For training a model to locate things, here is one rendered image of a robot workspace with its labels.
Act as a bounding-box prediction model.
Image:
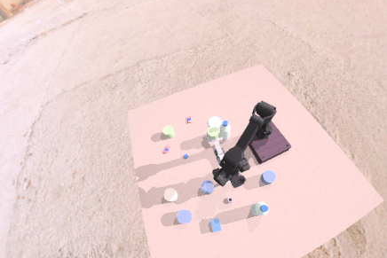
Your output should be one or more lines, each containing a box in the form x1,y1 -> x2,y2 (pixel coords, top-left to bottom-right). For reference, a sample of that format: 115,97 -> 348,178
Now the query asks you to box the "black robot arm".
213,101 -> 277,188

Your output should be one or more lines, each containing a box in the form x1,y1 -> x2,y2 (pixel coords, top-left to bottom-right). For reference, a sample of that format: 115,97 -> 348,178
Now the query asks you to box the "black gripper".
212,158 -> 250,176

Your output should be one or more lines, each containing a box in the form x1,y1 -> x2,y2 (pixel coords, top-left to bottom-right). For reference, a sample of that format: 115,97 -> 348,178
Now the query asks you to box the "blue cube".
210,218 -> 221,232

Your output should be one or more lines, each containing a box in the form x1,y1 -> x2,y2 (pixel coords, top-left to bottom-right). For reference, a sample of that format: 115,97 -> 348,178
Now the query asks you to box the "blue cylinder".
260,169 -> 276,184
201,180 -> 214,195
178,209 -> 193,223

